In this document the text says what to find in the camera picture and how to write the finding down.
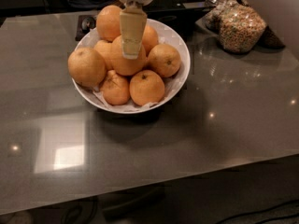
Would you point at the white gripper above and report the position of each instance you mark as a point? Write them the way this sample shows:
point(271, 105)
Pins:
point(133, 19)

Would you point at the large orange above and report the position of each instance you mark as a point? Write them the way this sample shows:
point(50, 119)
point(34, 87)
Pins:
point(124, 66)

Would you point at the top back orange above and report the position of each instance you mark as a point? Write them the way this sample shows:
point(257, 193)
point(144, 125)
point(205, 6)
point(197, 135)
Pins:
point(108, 23)

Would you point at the back right orange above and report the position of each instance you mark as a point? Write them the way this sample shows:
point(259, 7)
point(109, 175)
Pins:
point(150, 38)

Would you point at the white ceramic bowl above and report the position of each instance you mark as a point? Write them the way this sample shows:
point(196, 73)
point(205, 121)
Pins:
point(172, 84)

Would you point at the hidden middle left orange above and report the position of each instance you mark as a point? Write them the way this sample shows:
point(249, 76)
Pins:
point(103, 47)

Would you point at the front right orange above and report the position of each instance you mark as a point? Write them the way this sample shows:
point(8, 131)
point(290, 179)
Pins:
point(146, 87)

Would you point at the front left orange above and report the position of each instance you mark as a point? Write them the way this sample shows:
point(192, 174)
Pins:
point(115, 88)

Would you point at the small glass jar behind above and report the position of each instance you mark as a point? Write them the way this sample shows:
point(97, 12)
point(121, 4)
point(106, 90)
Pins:
point(213, 18)

